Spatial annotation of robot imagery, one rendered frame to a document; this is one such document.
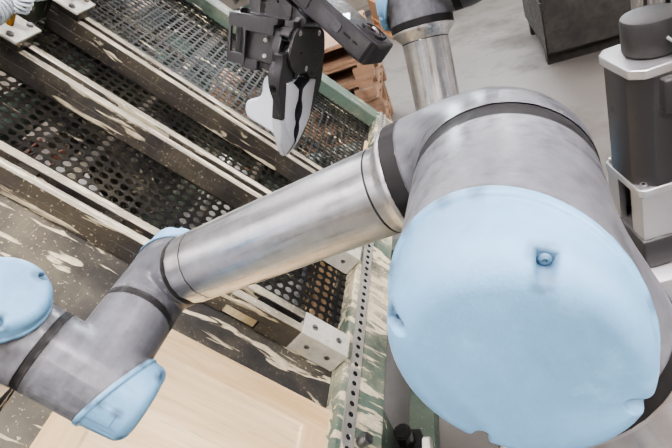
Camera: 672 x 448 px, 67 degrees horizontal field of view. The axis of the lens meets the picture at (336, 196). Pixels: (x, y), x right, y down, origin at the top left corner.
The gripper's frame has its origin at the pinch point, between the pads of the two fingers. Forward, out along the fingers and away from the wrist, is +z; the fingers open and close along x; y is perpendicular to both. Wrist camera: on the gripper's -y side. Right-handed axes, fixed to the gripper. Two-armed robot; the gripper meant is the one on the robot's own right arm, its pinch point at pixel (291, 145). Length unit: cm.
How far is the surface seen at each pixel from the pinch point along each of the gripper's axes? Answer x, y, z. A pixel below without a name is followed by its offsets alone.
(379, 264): -78, 12, 56
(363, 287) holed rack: -64, 10, 56
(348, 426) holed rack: -27, -5, 65
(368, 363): -45, -1, 63
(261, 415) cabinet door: -16, 10, 61
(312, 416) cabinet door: -25, 3, 65
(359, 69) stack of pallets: -289, 121, 35
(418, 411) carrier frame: -97, -7, 118
